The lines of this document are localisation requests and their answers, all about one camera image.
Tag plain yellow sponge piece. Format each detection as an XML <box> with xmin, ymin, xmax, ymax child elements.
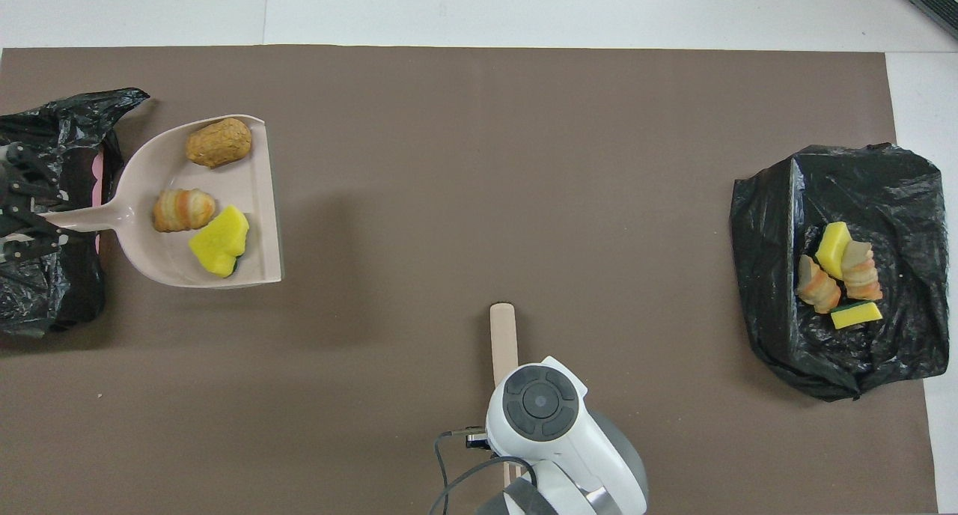
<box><xmin>188</xmin><ymin>204</ymin><xmax>251</xmax><ymax>279</ymax></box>

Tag beige hand brush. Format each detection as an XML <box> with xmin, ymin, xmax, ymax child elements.
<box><xmin>489</xmin><ymin>302</ymin><xmax>522</xmax><ymax>490</ymax></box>

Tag striped bread loaf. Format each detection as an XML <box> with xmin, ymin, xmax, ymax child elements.
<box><xmin>841</xmin><ymin>240</ymin><xmax>883</xmax><ymax>302</ymax></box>

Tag beige plastic dustpan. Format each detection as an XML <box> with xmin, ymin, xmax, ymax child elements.
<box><xmin>36</xmin><ymin>115</ymin><xmax>284</xmax><ymax>289</ymax></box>

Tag brown paper table mat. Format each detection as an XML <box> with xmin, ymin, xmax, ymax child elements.
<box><xmin>0</xmin><ymin>46</ymin><xmax>940</xmax><ymax>515</ymax></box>

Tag notched yellow green sponge piece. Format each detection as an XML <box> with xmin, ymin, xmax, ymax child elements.
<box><xmin>814</xmin><ymin>221</ymin><xmax>853</xmax><ymax>281</ymax></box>

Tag black plastic trash bag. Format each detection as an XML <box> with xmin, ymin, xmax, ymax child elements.
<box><xmin>0</xmin><ymin>88</ymin><xmax>150</xmax><ymax>340</ymax></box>
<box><xmin>730</xmin><ymin>143</ymin><xmax>951</xmax><ymax>403</ymax></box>

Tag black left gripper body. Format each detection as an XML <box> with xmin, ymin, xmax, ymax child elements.
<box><xmin>0</xmin><ymin>144</ymin><xmax>17</xmax><ymax>265</ymax></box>

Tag large striped croissant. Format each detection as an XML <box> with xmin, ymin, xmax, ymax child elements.
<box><xmin>796</xmin><ymin>255</ymin><xmax>843</xmax><ymax>314</ymax></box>

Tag brown bread roll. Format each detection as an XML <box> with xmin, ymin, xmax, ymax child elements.
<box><xmin>185</xmin><ymin>117</ymin><xmax>253</xmax><ymax>169</ymax></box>

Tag pink bin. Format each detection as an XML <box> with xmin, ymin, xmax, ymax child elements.
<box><xmin>90</xmin><ymin>147</ymin><xmax>106</xmax><ymax>254</ymax></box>

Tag small striped croissant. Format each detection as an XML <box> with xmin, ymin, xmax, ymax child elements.
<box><xmin>153</xmin><ymin>188</ymin><xmax>217</xmax><ymax>234</ymax></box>

